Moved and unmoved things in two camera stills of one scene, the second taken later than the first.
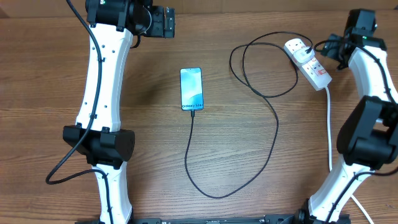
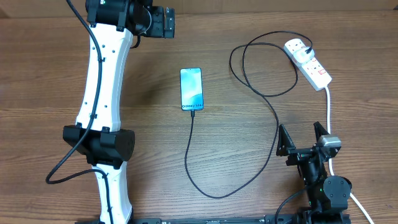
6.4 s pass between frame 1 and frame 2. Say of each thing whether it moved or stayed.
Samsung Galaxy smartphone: stayed
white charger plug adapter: stayed
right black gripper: moved
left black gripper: stayed
